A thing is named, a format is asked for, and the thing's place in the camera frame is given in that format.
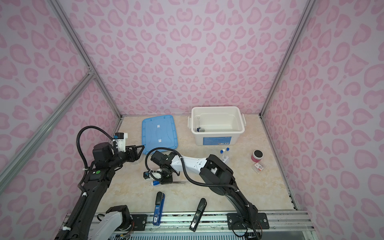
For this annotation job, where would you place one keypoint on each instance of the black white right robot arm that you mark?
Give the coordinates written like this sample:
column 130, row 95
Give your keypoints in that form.
column 210, row 172

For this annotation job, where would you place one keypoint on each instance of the aluminium diagonal frame bar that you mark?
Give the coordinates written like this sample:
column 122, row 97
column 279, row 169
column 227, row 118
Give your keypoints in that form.
column 41, row 136

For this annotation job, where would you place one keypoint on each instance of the pink white tape roll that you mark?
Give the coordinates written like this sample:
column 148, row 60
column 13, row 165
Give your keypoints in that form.
column 257, row 156

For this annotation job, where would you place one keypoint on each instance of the aluminium corner frame post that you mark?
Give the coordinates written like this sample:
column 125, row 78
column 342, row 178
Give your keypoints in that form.
column 297, row 34
column 78, row 45

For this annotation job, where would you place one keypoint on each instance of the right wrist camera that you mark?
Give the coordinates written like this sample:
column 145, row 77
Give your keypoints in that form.
column 148, row 174

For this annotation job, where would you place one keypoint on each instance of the small white blue-label bottle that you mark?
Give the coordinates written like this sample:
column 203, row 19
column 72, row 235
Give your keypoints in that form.
column 155, row 183

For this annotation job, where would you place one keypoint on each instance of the white test tube rack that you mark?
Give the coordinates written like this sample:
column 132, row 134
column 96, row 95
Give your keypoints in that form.
column 225, row 159

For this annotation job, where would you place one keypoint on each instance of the small clear red-label box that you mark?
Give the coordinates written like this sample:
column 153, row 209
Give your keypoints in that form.
column 257, row 167

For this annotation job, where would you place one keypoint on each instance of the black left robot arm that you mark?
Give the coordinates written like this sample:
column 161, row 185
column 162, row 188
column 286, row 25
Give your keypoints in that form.
column 107, row 160

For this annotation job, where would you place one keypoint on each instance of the blue plastic bin lid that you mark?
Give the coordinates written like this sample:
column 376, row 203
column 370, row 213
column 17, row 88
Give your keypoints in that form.
column 159, row 132

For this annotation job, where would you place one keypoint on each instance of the aluminium corner frame post right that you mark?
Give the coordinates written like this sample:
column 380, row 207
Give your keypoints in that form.
column 297, row 34

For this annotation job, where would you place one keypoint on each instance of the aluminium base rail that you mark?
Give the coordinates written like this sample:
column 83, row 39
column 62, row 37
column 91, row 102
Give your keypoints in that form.
column 270, row 225

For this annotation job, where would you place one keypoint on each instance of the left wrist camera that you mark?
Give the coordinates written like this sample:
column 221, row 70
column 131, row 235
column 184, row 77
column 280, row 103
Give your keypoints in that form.
column 120, row 141

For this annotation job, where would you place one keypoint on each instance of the blue black stapler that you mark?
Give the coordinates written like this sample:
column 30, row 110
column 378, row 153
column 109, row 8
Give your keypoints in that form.
column 159, row 204

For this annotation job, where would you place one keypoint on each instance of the white plastic storage bin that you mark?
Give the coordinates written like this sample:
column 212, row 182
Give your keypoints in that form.
column 223, row 125

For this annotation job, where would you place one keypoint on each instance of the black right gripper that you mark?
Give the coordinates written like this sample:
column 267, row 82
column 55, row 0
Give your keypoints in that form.
column 167, row 180

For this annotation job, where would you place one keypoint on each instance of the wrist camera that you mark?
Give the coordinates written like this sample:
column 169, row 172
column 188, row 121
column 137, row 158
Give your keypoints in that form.
column 120, row 141
column 148, row 174

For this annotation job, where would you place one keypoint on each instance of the clear tape roll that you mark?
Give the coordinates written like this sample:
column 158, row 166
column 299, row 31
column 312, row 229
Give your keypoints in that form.
column 141, row 159

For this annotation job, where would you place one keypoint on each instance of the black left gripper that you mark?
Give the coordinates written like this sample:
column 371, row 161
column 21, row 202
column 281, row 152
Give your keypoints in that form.
column 135, row 156

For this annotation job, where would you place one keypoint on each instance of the aluminium corner frame post left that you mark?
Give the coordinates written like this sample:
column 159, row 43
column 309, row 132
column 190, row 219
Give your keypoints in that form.
column 78, row 45

